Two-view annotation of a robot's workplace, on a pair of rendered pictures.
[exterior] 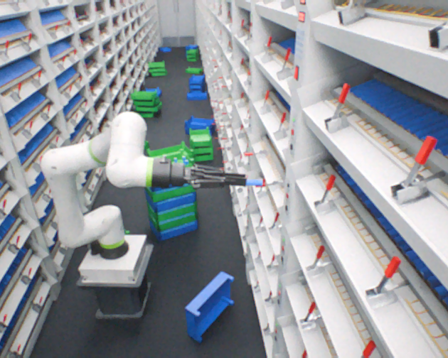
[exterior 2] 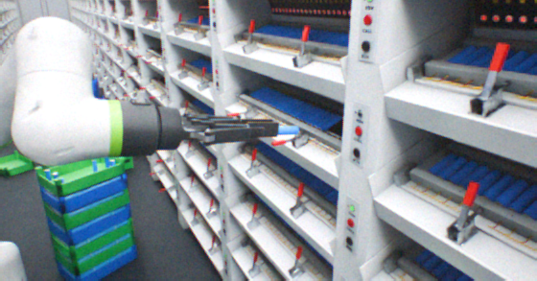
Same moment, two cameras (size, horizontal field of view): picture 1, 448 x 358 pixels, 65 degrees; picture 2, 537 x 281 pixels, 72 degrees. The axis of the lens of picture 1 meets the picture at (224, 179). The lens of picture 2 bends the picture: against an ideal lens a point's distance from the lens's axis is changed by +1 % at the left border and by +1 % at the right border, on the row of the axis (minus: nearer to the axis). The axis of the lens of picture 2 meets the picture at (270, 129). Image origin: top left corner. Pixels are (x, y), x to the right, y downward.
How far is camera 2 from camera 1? 0.54 m
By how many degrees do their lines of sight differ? 25
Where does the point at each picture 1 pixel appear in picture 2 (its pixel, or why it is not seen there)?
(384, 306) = not seen: outside the picture
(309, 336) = not seen: outside the picture
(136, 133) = (78, 52)
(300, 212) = (386, 151)
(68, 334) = not seen: outside the picture
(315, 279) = (470, 245)
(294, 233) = (378, 189)
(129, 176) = (74, 133)
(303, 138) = (395, 19)
